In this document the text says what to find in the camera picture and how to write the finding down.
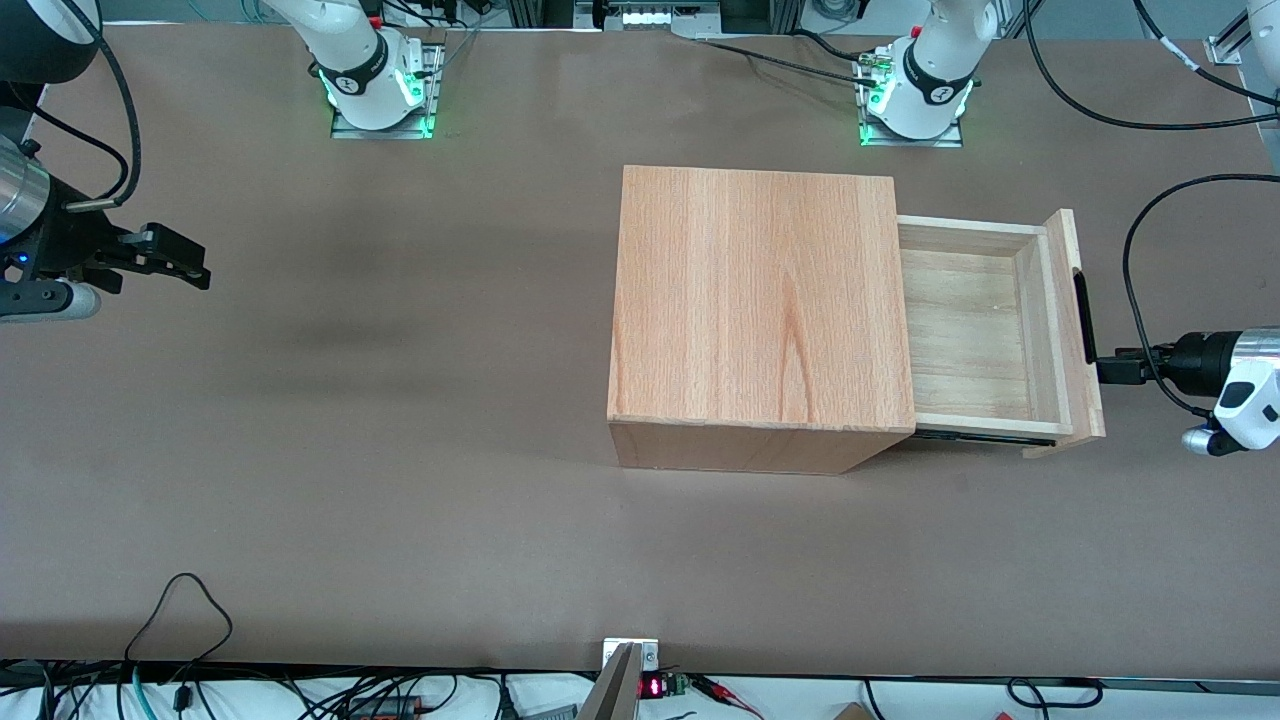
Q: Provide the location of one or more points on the black and orange device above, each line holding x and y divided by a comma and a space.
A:
385, 708

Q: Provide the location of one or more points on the circuit board with red display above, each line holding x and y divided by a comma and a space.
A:
652, 687

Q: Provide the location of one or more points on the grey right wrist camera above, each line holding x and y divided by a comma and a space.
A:
50, 300

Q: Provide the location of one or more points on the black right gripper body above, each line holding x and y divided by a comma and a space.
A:
72, 243

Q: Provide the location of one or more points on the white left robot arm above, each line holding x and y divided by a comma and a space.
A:
945, 35

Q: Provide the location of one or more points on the light wooden drawer cabinet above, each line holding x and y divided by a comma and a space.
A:
760, 310

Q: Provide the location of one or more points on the brown cardboard piece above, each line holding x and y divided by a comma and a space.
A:
852, 713

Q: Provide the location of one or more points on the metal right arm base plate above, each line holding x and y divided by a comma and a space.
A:
380, 133

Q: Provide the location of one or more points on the light wooden drawer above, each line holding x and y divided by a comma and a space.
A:
970, 330

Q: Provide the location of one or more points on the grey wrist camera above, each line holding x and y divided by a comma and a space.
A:
1197, 440
50, 300

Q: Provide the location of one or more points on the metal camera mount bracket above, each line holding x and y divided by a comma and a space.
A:
615, 690

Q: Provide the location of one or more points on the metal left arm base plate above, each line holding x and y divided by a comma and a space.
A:
910, 142

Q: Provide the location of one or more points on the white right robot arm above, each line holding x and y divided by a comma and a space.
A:
345, 35

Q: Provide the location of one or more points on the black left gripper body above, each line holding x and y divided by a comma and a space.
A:
1198, 357

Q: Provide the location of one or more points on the white vented device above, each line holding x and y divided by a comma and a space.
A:
660, 15

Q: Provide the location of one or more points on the red and black test leads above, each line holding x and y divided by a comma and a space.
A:
715, 688

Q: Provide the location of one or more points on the silver aluminium profile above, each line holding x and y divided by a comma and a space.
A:
1222, 48

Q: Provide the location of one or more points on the black metal drawer slide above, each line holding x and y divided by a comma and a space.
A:
990, 437

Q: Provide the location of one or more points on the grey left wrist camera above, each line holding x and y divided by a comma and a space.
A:
1197, 440

